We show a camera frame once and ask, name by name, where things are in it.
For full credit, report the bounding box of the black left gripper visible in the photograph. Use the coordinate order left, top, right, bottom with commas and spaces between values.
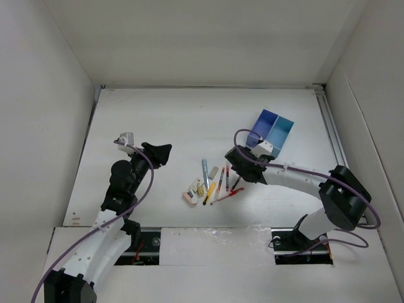
126, 143, 170, 194

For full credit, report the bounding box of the red pen thin slanted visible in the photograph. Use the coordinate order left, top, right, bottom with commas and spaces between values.
230, 176, 242, 193

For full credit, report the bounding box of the red gel pen capped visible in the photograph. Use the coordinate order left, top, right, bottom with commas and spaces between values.
210, 187, 245, 206

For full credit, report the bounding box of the red pen white cap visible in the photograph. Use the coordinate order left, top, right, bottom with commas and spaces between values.
225, 161, 230, 192

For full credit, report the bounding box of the red pen clear barrel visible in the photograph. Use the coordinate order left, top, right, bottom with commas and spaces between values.
214, 167, 225, 199

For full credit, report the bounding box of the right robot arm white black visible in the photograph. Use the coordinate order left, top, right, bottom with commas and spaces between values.
225, 145, 372, 257

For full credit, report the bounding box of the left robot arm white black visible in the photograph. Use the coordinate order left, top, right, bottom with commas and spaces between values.
41, 133, 172, 302

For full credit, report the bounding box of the grey eraser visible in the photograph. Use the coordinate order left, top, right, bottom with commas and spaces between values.
208, 167, 218, 179

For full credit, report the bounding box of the white eraser red label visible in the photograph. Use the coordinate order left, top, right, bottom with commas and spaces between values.
189, 178, 204, 191

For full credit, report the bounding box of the white grey correction tape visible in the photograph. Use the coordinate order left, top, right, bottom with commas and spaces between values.
187, 188, 198, 198

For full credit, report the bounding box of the pink white correction tape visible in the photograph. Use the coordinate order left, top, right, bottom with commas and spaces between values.
182, 192, 198, 207

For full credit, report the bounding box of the blue two-compartment container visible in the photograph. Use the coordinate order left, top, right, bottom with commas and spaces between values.
252, 109, 294, 158

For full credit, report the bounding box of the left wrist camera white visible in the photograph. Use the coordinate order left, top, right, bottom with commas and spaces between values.
114, 132, 134, 153

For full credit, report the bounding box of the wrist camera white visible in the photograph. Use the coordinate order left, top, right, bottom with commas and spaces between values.
114, 132, 134, 153
251, 140, 273, 158

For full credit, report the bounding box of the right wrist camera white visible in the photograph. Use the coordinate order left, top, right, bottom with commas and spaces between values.
251, 140, 273, 158

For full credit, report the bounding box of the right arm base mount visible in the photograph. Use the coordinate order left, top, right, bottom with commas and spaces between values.
268, 215, 333, 265

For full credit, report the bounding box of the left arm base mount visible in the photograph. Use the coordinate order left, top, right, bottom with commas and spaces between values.
115, 229, 161, 266

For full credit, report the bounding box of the aluminium rail right side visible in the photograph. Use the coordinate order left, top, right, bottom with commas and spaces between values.
313, 85, 365, 230

